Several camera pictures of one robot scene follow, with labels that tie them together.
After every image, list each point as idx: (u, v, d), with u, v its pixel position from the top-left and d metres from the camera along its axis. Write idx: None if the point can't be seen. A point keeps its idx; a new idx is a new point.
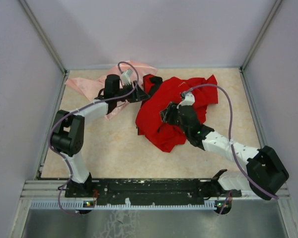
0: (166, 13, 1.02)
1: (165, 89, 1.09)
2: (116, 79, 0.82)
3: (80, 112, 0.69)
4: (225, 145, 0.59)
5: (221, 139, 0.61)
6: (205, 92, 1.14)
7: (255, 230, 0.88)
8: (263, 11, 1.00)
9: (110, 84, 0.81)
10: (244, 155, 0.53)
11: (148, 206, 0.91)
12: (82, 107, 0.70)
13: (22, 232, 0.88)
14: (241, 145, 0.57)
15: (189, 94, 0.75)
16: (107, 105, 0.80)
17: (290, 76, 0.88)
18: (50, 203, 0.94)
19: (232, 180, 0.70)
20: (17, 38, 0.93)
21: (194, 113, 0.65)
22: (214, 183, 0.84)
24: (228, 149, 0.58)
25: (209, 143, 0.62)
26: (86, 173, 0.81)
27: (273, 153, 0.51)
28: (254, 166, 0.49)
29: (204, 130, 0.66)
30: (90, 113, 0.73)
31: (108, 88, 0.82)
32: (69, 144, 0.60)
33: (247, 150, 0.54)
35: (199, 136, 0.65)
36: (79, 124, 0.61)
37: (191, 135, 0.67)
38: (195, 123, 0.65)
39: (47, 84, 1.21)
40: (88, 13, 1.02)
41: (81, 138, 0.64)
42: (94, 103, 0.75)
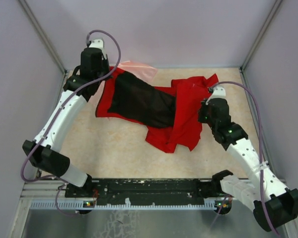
0: (166, 13, 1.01)
1: (184, 93, 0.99)
2: (95, 55, 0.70)
3: (47, 137, 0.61)
4: (254, 166, 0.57)
5: (252, 155, 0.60)
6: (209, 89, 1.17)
7: (255, 230, 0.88)
8: (263, 11, 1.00)
9: (86, 60, 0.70)
10: (269, 189, 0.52)
11: (148, 205, 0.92)
12: (47, 130, 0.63)
13: (22, 232, 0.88)
14: (270, 175, 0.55)
15: (218, 88, 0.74)
16: (80, 96, 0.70)
17: (290, 76, 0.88)
18: (50, 203, 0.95)
19: (236, 190, 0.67)
20: (17, 38, 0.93)
21: (226, 108, 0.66)
22: (214, 180, 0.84)
24: (255, 172, 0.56)
25: (238, 151, 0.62)
26: (83, 177, 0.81)
27: None
28: (273, 204, 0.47)
29: (235, 130, 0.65)
30: (59, 124, 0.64)
31: (85, 66, 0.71)
32: (52, 170, 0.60)
33: (274, 186, 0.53)
35: (229, 135, 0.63)
36: (47, 156, 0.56)
37: (219, 132, 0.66)
38: (224, 118, 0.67)
39: (47, 84, 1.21)
40: (88, 13, 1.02)
41: (61, 160, 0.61)
42: (61, 106, 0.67)
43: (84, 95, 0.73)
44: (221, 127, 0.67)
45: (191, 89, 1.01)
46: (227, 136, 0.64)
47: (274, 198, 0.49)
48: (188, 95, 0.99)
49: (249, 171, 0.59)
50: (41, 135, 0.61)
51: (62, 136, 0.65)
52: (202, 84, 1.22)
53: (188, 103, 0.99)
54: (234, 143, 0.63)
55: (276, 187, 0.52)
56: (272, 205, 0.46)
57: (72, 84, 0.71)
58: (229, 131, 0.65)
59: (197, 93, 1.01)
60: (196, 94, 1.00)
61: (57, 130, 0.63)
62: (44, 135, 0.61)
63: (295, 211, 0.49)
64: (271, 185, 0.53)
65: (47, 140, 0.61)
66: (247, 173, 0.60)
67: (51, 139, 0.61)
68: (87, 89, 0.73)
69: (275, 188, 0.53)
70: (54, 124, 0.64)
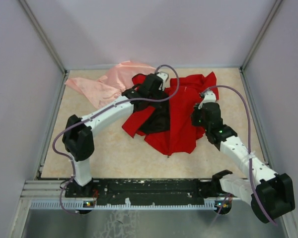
0: (166, 13, 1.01)
1: (177, 99, 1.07)
2: (159, 80, 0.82)
3: (92, 120, 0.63)
4: (243, 157, 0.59)
5: (240, 147, 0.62)
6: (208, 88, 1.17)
7: (255, 230, 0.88)
8: (263, 11, 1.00)
9: (151, 80, 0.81)
10: (259, 175, 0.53)
11: (148, 206, 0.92)
12: (96, 115, 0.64)
13: (22, 232, 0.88)
14: (260, 163, 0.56)
15: (209, 93, 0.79)
16: (132, 105, 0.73)
17: (291, 75, 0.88)
18: (50, 203, 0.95)
19: (235, 187, 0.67)
20: (18, 38, 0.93)
21: (218, 110, 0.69)
22: (214, 180, 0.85)
24: (244, 162, 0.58)
25: (228, 147, 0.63)
26: (88, 177, 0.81)
27: (290, 183, 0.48)
28: (263, 188, 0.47)
29: (226, 131, 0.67)
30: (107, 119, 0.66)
31: (145, 86, 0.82)
32: (76, 152, 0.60)
33: (263, 172, 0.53)
35: (219, 135, 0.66)
36: (84, 135, 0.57)
37: (212, 133, 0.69)
38: (216, 120, 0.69)
39: (47, 84, 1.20)
40: (88, 13, 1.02)
41: (90, 147, 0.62)
42: (115, 105, 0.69)
43: (133, 107, 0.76)
44: (214, 129, 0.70)
45: (184, 94, 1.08)
46: (218, 136, 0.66)
47: (264, 182, 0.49)
48: (181, 100, 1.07)
49: (240, 162, 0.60)
50: (88, 117, 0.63)
51: (99, 129, 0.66)
52: (200, 82, 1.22)
53: (182, 108, 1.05)
54: (224, 140, 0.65)
55: (265, 173, 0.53)
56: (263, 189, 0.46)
57: (131, 92, 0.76)
58: (220, 131, 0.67)
59: (190, 97, 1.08)
60: (189, 98, 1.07)
61: (103, 119, 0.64)
62: (91, 117, 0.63)
63: (289, 199, 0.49)
64: (261, 171, 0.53)
65: (91, 123, 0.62)
66: (239, 165, 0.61)
67: (94, 124, 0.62)
68: (138, 104, 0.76)
69: (265, 174, 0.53)
70: (104, 114, 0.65)
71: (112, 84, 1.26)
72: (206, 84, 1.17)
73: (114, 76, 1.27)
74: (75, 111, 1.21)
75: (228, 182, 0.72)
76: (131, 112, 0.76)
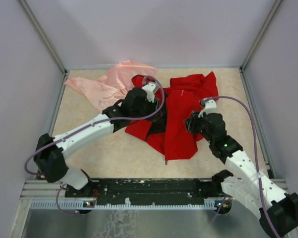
0: (166, 12, 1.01)
1: (173, 104, 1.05)
2: (141, 95, 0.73)
3: (65, 141, 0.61)
4: (252, 175, 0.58)
5: (248, 164, 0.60)
6: (208, 89, 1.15)
7: (255, 230, 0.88)
8: (263, 11, 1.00)
9: (132, 96, 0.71)
10: (269, 195, 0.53)
11: (148, 205, 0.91)
12: (69, 135, 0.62)
13: (22, 232, 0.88)
14: (268, 182, 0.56)
15: (210, 101, 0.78)
16: (112, 124, 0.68)
17: (290, 76, 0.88)
18: (50, 203, 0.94)
19: (239, 194, 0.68)
20: (18, 39, 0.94)
21: (222, 123, 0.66)
22: (214, 180, 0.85)
24: (253, 181, 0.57)
25: (235, 163, 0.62)
26: (82, 182, 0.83)
27: None
28: (275, 210, 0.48)
29: (231, 144, 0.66)
30: (82, 140, 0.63)
31: (127, 101, 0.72)
32: (46, 173, 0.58)
33: (273, 192, 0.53)
35: (224, 149, 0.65)
36: (54, 157, 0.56)
37: (216, 146, 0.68)
38: (221, 134, 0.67)
39: (47, 84, 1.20)
40: (88, 13, 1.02)
41: (61, 168, 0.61)
42: (93, 124, 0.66)
43: (114, 127, 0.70)
44: (218, 142, 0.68)
45: (181, 98, 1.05)
46: (223, 150, 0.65)
47: (275, 204, 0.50)
48: (177, 105, 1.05)
49: (246, 180, 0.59)
50: (61, 137, 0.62)
51: (74, 149, 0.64)
52: (200, 82, 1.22)
53: (177, 112, 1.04)
54: (231, 155, 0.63)
55: (276, 193, 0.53)
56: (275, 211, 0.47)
57: (112, 110, 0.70)
58: (225, 145, 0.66)
59: (187, 101, 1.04)
60: (186, 103, 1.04)
61: (77, 140, 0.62)
62: (64, 138, 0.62)
63: None
64: (271, 191, 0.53)
65: (63, 144, 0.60)
66: (246, 182, 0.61)
67: (67, 144, 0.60)
68: (119, 123, 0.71)
69: (275, 194, 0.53)
70: (79, 134, 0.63)
71: (111, 83, 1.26)
72: (205, 84, 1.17)
73: (114, 76, 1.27)
74: (75, 111, 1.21)
75: (231, 187, 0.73)
76: (112, 131, 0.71)
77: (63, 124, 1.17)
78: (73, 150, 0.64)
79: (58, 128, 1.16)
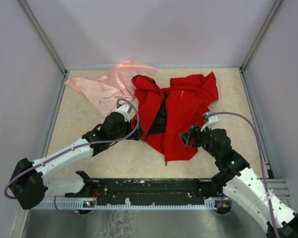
0: (165, 12, 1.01)
1: (173, 105, 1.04)
2: (119, 120, 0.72)
3: (44, 166, 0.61)
4: (261, 196, 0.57)
5: (257, 183, 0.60)
6: (208, 90, 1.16)
7: (255, 229, 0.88)
8: (263, 11, 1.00)
9: (110, 122, 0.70)
10: (279, 215, 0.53)
11: (147, 206, 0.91)
12: (49, 159, 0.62)
13: (22, 232, 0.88)
14: (277, 202, 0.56)
15: (213, 116, 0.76)
16: (92, 148, 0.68)
17: (290, 76, 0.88)
18: (49, 203, 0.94)
19: (243, 202, 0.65)
20: (17, 39, 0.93)
21: (227, 139, 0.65)
22: (214, 182, 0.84)
24: (263, 201, 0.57)
25: (243, 182, 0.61)
26: (79, 185, 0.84)
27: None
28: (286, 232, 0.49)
29: (237, 160, 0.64)
30: (62, 164, 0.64)
31: (105, 125, 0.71)
32: (22, 201, 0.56)
33: (283, 212, 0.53)
35: (232, 167, 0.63)
36: (33, 183, 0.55)
37: (223, 163, 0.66)
38: (226, 150, 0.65)
39: (47, 84, 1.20)
40: (88, 13, 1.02)
41: (39, 194, 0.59)
42: (73, 148, 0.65)
43: (94, 150, 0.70)
44: (224, 159, 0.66)
45: (181, 99, 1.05)
46: (230, 167, 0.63)
47: (286, 225, 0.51)
48: (177, 106, 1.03)
49: (256, 199, 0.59)
50: (41, 161, 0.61)
51: (53, 173, 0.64)
52: (200, 82, 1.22)
53: (177, 113, 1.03)
54: (239, 174, 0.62)
55: (285, 213, 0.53)
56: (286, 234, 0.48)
57: (92, 135, 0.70)
58: (232, 162, 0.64)
59: (187, 102, 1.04)
60: (186, 104, 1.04)
61: (57, 164, 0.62)
62: (43, 162, 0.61)
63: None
64: (281, 211, 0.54)
65: (43, 168, 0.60)
66: (254, 200, 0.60)
67: (46, 169, 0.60)
68: (99, 147, 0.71)
69: (284, 213, 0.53)
70: (59, 158, 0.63)
71: (111, 83, 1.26)
72: (205, 84, 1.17)
73: (114, 76, 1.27)
74: (75, 111, 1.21)
75: (234, 193, 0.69)
76: (92, 155, 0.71)
77: (63, 124, 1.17)
78: (53, 174, 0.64)
79: (58, 128, 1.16)
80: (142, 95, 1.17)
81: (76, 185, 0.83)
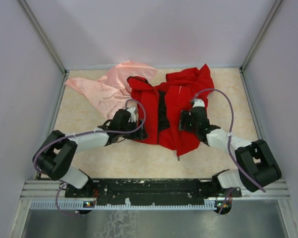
0: (165, 13, 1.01)
1: (172, 102, 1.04)
2: (127, 114, 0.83)
3: (76, 137, 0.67)
4: (224, 138, 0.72)
5: (222, 133, 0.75)
6: (202, 82, 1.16)
7: (255, 230, 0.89)
8: (263, 11, 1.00)
9: (119, 116, 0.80)
10: (236, 144, 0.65)
11: (147, 206, 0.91)
12: (80, 133, 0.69)
13: (22, 232, 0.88)
14: (237, 138, 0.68)
15: (198, 100, 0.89)
16: (108, 136, 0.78)
17: (290, 75, 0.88)
18: (50, 203, 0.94)
19: (229, 176, 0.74)
20: (18, 40, 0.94)
21: (203, 112, 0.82)
22: (214, 180, 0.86)
24: (225, 141, 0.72)
25: (212, 135, 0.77)
26: (83, 179, 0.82)
27: (265, 147, 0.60)
28: (241, 151, 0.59)
29: (211, 128, 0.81)
30: (85, 142, 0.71)
31: (115, 120, 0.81)
32: (51, 169, 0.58)
33: (241, 142, 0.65)
35: (206, 132, 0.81)
36: (69, 148, 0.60)
37: (200, 132, 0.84)
38: (203, 121, 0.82)
39: (47, 84, 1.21)
40: (88, 14, 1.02)
41: (67, 165, 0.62)
42: (95, 131, 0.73)
43: (107, 140, 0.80)
44: (201, 129, 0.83)
45: (179, 95, 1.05)
46: (205, 134, 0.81)
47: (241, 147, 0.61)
48: (176, 103, 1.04)
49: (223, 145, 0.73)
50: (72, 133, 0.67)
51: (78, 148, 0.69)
52: (195, 75, 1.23)
53: (177, 109, 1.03)
54: (210, 132, 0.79)
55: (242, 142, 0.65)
56: (241, 152, 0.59)
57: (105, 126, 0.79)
58: (206, 129, 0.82)
59: (185, 98, 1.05)
60: (184, 100, 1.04)
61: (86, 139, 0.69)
62: (75, 135, 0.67)
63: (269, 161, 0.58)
64: (240, 142, 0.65)
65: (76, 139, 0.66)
66: (223, 148, 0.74)
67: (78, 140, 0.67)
68: (111, 138, 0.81)
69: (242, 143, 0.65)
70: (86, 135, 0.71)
71: (111, 84, 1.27)
72: (201, 76, 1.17)
73: (114, 76, 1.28)
74: (75, 111, 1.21)
75: (224, 175, 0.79)
76: (104, 144, 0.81)
77: (63, 124, 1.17)
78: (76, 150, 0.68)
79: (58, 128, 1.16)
80: (138, 95, 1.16)
81: (80, 180, 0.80)
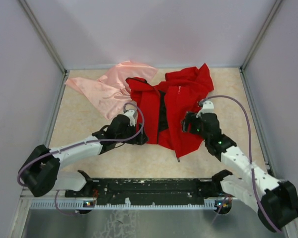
0: (165, 13, 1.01)
1: (171, 102, 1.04)
2: (125, 121, 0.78)
3: (61, 152, 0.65)
4: (245, 168, 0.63)
5: (241, 158, 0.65)
6: (201, 82, 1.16)
7: (255, 230, 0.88)
8: (263, 11, 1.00)
9: (117, 123, 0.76)
10: (262, 184, 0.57)
11: (147, 206, 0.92)
12: (65, 148, 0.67)
13: (22, 232, 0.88)
14: (262, 173, 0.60)
15: (207, 102, 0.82)
16: (101, 146, 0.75)
17: (291, 75, 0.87)
18: (50, 203, 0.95)
19: (237, 190, 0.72)
20: (18, 40, 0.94)
21: (215, 122, 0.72)
22: (214, 181, 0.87)
24: (247, 172, 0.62)
25: (229, 157, 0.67)
26: (81, 181, 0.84)
27: (293, 191, 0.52)
28: (269, 198, 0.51)
29: (226, 142, 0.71)
30: (74, 154, 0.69)
31: (112, 127, 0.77)
32: (34, 185, 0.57)
33: (266, 180, 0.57)
35: (219, 147, 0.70)
36: (51, 166, 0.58)
37: (211, 145, 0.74)
38: (215, 133, 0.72)
39: (47, 84, 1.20)
40: (87, 13, 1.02)
41: (51, 181, 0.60)
42: (85, 142, 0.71)
43: (101, 148, 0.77)
44: (213, 141, 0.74)
45: (178, 95, 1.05)
46: (218, 148, 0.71)
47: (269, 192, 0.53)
48: (176, 104, 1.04)
49: (241, 172, 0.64)
50: (57, 148, 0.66)
51: (66, 162, 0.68)
52: (194, 74, 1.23)
53: (178, 110, 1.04)
54: (224, 151, 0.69)
55: (268, 182, 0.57)
56: (269, 200, 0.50)
57: (101, 134, 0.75)
58: (219, 143, 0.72)
59: (185, 98, 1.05)
60: (183, 100, 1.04)
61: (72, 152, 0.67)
62: (60, 149, 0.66)
63: (296, 207, 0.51)
64: (264, 181, 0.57)
65: (60, 155, 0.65)
66: (242, 175, 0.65)
67: (63, 156, 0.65)
68: (106, 147, 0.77)
69: (267, 183, 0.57)
70: (73, 148, 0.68)
71: (111, 83, 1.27)
72: (200, 76, 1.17)
73: (114, 76, 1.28)
74: (75, 111, 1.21)
75: (230, 185, 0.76)
76: (99, 152, 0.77)
77: (63, 124, 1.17)
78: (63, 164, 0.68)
79: (58, 128, 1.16)
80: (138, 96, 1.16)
81: (78, 183, 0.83)
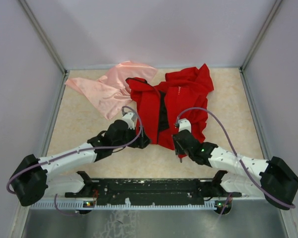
0: (166, 13, 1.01)
1: (171, 102, 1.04)
2: (122, 129, 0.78)
3: (50, 163, 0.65)
4: (234, 162, 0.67)
5: (226, 154, 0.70)
6: (201, 82, 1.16)
7: (255, 230, 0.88)
8: (263, 11, 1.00)
9: (112, 131, 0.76)
10: (255, 170, 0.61)
11: (147, 206, 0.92)
12: (55, 158, 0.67)
13: (22, 232, 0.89)
14: (250, 160, 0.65)
15: (183, 120, 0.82)
16: (95, 153, 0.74)
17: (291, 75, 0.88)
18: (49, 203, 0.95)
19: (239, 185, 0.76)
20: (17, 39, 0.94)
21: (189, 134, 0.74)
22: (214, 185, 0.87)
24: (237, 165, 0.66)
25: (216, 159, 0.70)
26: (79, 184, 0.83)
27: (282, 163, 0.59)
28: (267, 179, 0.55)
29: (208, 147, 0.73)
30: (65, 165, 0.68)
31: (109, 133, 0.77)
32: (23, 194, 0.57)
33: (257, 165, 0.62)
35: (203, 153, 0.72)
36: (37, 179, 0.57)
37: (195, 155, 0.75)
38: (194, 143, 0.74)
39: (47, 84, 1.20)
40: (88, 13, 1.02)
41: (39, 192, 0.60)
42: (78, 151, 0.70)
43: (97, 156, 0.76)
44: (195, 151, 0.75)
45: (179, 95, 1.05)
46: (203, 154, 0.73)
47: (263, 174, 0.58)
48: (176, 104, 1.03)
49: (233, 168, 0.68)
50: (46, 159, 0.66)
51: (57, 172, 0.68)
52: (194, 74, 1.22)
53: (178, 110, 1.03)
54: (210, 155, 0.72)
55: (259, 165, 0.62)
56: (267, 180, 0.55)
57: (97, 141, 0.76)
58: (202, 149, 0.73)
59: (185, 98, 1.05)
60: (184, 100, 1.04)
61: (62, 163, 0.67)
62: (49, 160, 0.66)
63: (291, 176, 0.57)
64: (255, 166, 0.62)
65: (48, 166, 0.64)
66: (235, 171, 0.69)
67: (51, 167, 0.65)
68: (101, 153, 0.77)
69: (259, 166, 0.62)
70: (64, 158, 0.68)
71: (111, 83, 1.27)
72: (200, 76, 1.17)
73: (114, 76, 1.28)
74: (75, 111, 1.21)
75: (230, 183, 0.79)
76: (94, 160, 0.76)
77: (63, 124, 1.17)
78: (55, 174, 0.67)
79: (58, 128, 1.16)
80: (138, 97, 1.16)
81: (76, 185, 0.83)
